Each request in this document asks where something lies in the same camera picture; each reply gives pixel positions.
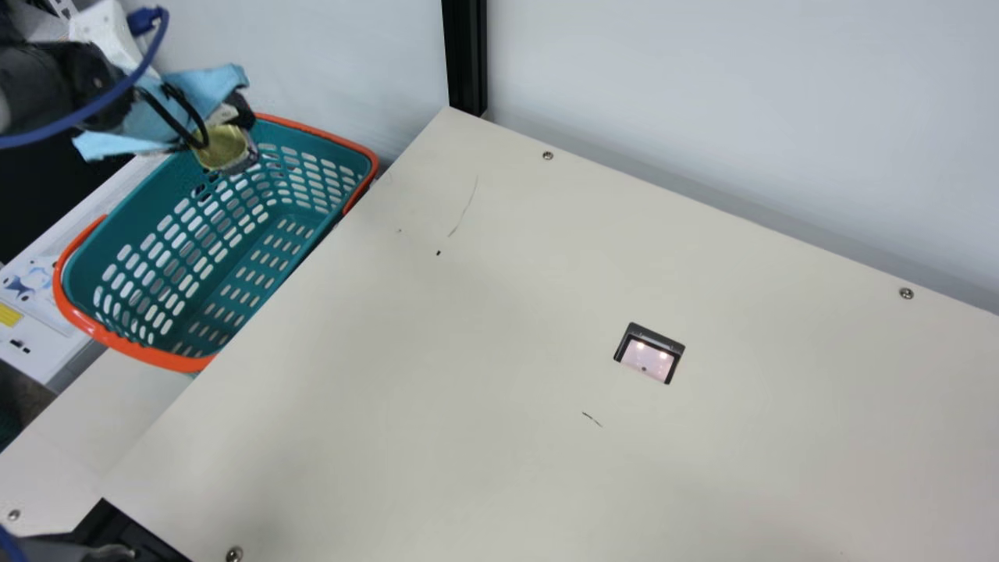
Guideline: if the gold rectangular tin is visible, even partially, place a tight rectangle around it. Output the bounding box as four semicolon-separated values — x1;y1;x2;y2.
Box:
191;123;260;174

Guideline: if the blue cable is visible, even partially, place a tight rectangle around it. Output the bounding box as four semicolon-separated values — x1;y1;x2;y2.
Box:
0;6;171;151

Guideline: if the white box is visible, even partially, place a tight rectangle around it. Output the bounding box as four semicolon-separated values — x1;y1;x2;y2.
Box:
0;154;169;391

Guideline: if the small square scanner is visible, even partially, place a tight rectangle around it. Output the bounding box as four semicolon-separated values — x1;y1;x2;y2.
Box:
613;322;686;385

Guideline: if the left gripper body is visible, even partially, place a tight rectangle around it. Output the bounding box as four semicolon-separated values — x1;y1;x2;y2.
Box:
72;64;251;162

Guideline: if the black post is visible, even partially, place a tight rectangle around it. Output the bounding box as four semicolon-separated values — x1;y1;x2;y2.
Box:
441;0;489;118

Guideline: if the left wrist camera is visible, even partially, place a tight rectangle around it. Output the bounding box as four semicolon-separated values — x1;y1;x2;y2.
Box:
69;0;161;75

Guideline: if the teal shopping basket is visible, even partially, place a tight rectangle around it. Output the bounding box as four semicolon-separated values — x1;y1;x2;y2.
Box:
53;113;380;373

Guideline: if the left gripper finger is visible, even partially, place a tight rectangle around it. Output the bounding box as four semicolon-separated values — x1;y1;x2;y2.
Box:
212;92;258;133
134;82;212;153

